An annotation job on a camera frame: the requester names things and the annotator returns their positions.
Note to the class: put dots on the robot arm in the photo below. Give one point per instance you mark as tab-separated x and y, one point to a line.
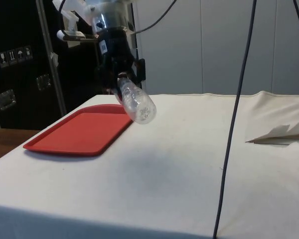
109	12

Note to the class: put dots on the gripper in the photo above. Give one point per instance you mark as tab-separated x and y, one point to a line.
115	44

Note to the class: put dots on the black cabinet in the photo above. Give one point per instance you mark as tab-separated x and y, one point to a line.
20	74

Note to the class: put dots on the red tray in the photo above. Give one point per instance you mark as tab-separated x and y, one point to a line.
82	132

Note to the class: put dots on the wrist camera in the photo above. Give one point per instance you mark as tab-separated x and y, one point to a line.
73	36

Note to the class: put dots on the pale lockers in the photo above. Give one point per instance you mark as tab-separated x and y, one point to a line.
201	49

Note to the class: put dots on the clear plastic bottle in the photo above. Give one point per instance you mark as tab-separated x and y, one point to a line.
137	104

